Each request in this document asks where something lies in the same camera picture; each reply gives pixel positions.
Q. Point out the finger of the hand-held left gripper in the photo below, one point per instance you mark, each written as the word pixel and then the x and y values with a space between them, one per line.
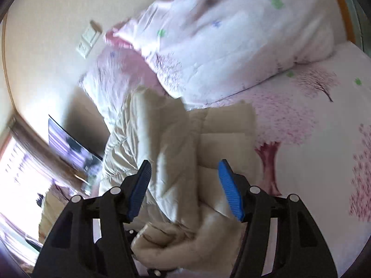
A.
pixel 158 273
pixel 131 233

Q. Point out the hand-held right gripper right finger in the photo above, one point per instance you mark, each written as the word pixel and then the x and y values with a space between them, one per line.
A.
pixel 232 191

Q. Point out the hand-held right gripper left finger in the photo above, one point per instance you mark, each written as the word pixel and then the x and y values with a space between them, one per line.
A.
pixel 139 191

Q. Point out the cream puffer jacket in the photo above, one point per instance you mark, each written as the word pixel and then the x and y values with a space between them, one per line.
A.
pixel 174 150

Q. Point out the flat screen television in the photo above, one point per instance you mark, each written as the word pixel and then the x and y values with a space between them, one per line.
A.
pixel 66 142

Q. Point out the pink floral bed sheet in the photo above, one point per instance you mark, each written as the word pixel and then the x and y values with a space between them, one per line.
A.
pixel 318 150

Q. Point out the floral pink pillow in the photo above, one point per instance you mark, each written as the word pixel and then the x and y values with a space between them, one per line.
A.
pixel 232 34
pixel 116 75

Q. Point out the bright window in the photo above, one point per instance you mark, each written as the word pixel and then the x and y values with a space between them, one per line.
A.
pixel 20 179

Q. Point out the white wall socket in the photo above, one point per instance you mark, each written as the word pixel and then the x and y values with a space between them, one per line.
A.
pixel 88 39

